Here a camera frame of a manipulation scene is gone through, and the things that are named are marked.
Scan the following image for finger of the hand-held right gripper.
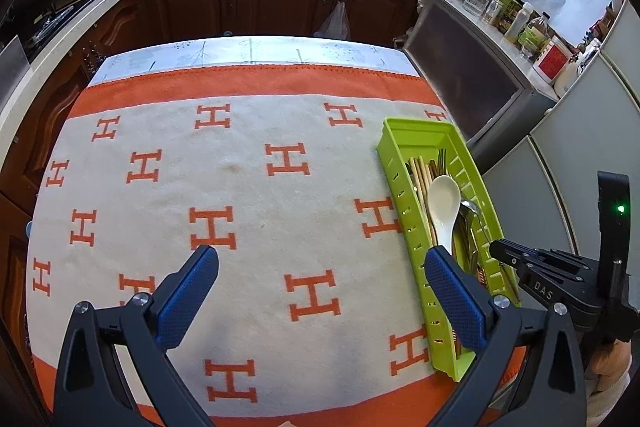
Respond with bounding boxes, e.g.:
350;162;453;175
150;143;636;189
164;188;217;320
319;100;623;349
489;238;603;333

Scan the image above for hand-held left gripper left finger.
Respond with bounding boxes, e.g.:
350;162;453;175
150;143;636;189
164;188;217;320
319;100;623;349
52;244;219;427

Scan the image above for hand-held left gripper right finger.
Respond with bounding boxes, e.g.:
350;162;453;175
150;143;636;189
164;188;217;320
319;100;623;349
424;246;586;427

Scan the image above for small spoon bronze handle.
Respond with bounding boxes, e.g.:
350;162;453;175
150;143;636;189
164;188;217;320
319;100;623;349
460;199;491;290

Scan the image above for large steel spoon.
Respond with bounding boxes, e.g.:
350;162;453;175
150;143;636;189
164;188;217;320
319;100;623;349
425;175;462;253

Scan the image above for ivory chopstick red end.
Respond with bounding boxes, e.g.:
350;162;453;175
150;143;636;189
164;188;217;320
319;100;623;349
409;158;435;243

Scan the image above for green plastic utensil tray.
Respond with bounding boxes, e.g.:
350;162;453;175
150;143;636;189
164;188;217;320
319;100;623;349
376;117;521;383

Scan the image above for person's right forearm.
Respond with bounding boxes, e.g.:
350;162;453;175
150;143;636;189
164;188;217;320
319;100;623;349
585;387;626;427

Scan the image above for person's right hand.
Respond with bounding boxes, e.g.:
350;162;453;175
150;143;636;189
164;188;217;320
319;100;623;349
590;339;632;395

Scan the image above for grey refrigerator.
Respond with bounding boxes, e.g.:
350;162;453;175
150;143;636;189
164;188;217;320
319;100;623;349
480;0;640;308

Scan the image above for orange beige printed blanket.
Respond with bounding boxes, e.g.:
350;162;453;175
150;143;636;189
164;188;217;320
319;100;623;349
25;67;531;427

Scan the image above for white electric pot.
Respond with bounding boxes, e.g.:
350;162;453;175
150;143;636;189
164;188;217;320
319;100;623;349
554;38;603;95

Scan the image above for red label jar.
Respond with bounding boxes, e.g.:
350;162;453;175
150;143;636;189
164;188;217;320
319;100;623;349
531;34;573;86

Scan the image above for clear bottle green label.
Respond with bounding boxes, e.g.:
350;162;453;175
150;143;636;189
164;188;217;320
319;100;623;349
517;12;551;58

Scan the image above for steel glass-door cabinet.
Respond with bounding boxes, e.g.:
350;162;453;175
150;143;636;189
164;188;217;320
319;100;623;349
402;0;561;158

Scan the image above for white plastic bottle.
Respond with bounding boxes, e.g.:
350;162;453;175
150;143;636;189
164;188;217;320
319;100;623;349
502;2;535;45

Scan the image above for pale blue patterned tablecloth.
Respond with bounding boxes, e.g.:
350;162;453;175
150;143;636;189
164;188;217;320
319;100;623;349
90;36;421;82

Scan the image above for green label jar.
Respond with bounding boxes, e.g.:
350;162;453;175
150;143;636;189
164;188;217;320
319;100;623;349
492;0;523;32

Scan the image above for stainless steel stove cover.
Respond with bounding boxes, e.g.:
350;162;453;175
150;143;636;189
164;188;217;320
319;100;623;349
0;34;33;112

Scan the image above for dark wooden kitchen cabinets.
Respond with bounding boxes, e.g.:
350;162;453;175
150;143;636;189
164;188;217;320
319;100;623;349
0;0;426;218

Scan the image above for hanging plastic bag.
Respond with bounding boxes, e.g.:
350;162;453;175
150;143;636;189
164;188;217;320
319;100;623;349
314;1;351;42

